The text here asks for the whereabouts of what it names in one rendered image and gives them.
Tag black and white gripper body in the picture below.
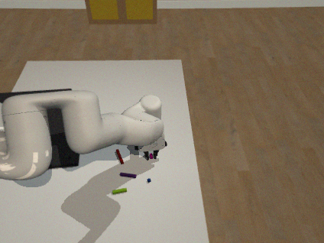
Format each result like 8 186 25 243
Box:
138 131 165 152

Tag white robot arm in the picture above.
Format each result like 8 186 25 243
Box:
0 90 164 180

